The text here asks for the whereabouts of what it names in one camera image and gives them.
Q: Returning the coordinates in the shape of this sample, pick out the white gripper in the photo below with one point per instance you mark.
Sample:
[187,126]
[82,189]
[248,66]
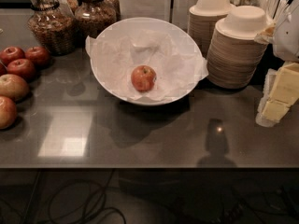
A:
[288,36]

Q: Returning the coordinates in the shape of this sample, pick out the red apple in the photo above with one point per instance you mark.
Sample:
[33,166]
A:
[11,54]
[23,68]
[143,78]
[39,56]

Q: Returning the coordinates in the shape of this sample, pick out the large white bowl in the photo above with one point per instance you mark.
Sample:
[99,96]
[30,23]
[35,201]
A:
[124,31]

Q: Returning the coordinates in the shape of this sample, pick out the white paper bowl liner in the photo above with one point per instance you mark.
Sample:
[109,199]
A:
[174,66]

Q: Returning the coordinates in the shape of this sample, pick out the yellow-red apple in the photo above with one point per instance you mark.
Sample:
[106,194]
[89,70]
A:
[13,87]

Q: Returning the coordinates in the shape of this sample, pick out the front red-yellow apple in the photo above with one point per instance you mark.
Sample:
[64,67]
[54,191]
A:
[8,112]

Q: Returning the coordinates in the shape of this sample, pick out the front stack of paper bowls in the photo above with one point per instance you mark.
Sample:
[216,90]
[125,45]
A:
[233,54]

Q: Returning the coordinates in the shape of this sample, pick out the stack of paper bowls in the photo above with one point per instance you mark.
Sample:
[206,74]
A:
[202,19]
[233,54]

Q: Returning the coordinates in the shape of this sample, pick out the rear stack of paper bowls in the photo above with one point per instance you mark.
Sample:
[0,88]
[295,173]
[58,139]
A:
[202,19]

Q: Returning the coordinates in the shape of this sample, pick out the right glass granola jar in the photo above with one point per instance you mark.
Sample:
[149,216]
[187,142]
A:
[94,16]

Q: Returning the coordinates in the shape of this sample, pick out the glass granola jar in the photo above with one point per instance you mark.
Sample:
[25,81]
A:
[52,28]
[94,16]

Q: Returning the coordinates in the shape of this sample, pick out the left glass granola jar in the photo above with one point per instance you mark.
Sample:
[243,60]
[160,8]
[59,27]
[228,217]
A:
[52,28]

